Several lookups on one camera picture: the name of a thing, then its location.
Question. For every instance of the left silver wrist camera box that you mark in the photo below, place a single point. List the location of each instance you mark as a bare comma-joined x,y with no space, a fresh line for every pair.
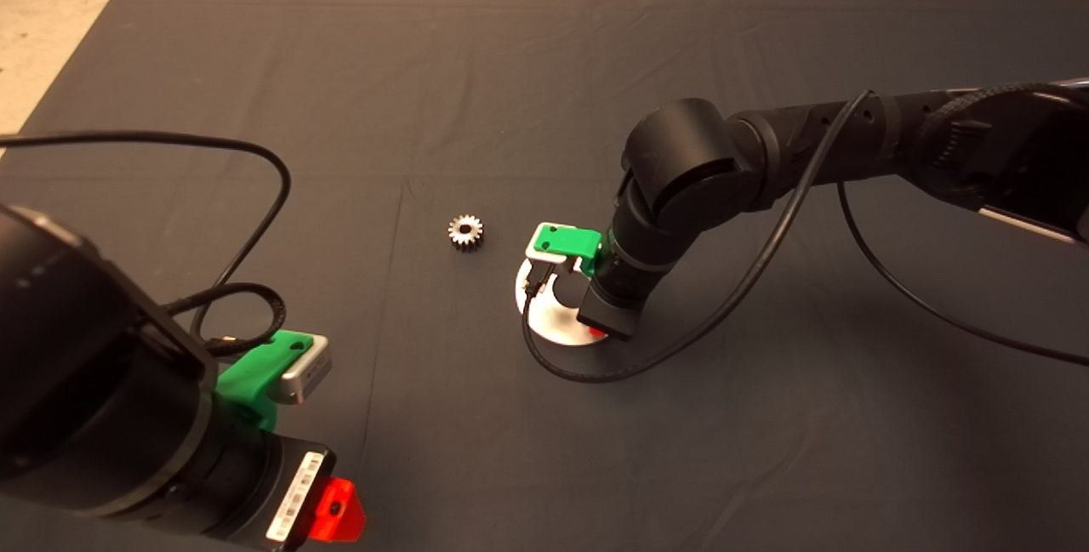
305,369

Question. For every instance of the right green camera mount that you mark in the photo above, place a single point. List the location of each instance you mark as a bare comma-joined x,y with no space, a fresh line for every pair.
568,240

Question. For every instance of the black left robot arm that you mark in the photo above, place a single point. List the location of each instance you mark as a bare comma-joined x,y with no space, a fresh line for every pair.
85,365

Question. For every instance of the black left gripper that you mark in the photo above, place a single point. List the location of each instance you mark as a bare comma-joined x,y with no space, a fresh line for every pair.
255,484

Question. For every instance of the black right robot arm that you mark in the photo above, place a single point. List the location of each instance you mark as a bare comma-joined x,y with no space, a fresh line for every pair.
689,161

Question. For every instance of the dark grey table cloth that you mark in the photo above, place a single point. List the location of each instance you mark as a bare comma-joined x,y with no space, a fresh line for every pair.
544,67

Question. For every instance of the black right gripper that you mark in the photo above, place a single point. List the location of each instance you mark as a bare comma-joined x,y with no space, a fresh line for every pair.
614,312

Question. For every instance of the left green camera mount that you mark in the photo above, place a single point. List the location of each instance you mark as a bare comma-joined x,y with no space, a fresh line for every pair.
251,373

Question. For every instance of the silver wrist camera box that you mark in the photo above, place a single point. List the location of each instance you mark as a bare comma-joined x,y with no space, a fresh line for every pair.
305,369
544,256

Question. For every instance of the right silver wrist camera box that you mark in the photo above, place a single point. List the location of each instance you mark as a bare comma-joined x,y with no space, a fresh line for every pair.
544,256

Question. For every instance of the round metal carrier plate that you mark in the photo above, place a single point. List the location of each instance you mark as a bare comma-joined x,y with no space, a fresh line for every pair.
553,327

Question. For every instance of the small steel planetary gear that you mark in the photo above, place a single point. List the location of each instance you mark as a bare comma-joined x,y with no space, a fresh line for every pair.
465,233

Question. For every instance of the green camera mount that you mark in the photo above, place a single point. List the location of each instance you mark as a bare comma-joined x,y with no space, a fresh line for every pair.
251,373
568,240

